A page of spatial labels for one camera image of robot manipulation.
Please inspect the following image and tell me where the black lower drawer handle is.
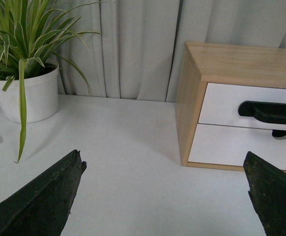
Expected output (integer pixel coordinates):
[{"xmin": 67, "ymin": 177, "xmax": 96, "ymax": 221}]
[{"xmin": 272, "ymin": 130, "xmax": 286, "ymax": 138}]

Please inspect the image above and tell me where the grey curtain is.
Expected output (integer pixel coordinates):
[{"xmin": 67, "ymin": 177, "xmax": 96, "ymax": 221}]
[{"xmin": 58, "ymin": 0, "xmax": 286, "ymax": 102}]

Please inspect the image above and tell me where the white plant pot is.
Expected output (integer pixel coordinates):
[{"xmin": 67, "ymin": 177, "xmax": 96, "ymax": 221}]
[{"xmin": 0, "ymin": 59, "xmax": 59, "ymax": 123}]

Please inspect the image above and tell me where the black upper drawer handle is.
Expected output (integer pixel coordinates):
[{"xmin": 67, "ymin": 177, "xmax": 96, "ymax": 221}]
[{"xmin": 238, "ymin": 101, "xmax": 286, "ymax": 125}]

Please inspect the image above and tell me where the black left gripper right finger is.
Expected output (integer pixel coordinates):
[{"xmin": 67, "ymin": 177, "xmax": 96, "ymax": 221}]
[{"xmin": 243, "ymin": 151, "xmax": 286, "ymax": 236}]

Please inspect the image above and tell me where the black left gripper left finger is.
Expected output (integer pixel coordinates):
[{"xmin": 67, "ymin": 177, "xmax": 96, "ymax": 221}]
[{"xmin": 0, "ymin": 150, "xmax": 87, "ymax": 236}]

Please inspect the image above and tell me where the white drawer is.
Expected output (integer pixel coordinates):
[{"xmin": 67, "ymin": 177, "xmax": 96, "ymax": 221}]
[
  {"xmin": 189, "ymin": 124, "xmax": 286, "ymax": 171},
  {"xmin": 198, "ymin": 83, "xmax": 286, "ymax": 130}
]

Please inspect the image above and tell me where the wooden drawer cabinet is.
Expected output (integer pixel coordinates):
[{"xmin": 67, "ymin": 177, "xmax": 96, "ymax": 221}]
[{"xmin": 175, "ymin": 42, "xmax": 286, "ymax": 171}]

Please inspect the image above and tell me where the black drawer handle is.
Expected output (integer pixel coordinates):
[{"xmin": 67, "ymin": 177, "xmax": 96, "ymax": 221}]
[
  {"xmin": 238, "ymin": 101, "xmax": 286, "ymax": 125},
  {"xmin": 272, "ymin": 130, "xmax": 286, "ymax": 138}
]

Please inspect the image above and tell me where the green spider plant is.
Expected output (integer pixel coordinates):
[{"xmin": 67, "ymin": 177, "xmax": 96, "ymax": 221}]
[{"xmin": 0, "ymin": 0, "xmax": 109, "ymax": 164}]

